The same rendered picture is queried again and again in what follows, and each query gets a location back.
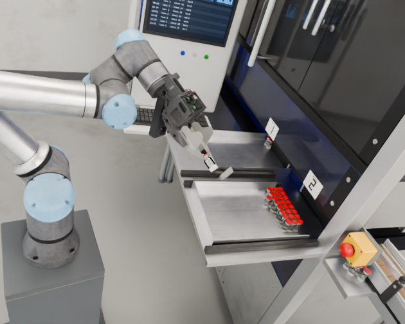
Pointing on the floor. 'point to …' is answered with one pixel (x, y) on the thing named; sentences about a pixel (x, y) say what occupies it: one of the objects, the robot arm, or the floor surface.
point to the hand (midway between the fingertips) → (201, 154)
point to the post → (352, 213)
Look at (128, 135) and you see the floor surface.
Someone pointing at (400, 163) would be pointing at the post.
